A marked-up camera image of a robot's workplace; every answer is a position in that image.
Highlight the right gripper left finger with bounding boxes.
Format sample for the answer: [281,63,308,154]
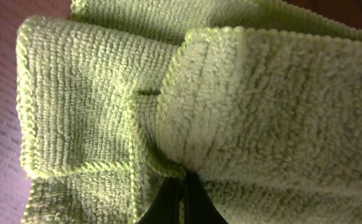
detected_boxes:
[137,177,182,224]

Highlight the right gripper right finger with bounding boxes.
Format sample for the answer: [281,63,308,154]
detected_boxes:
[184,172,228,224]

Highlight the light green cloth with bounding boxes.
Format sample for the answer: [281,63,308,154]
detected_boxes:
[16,1,362,223]

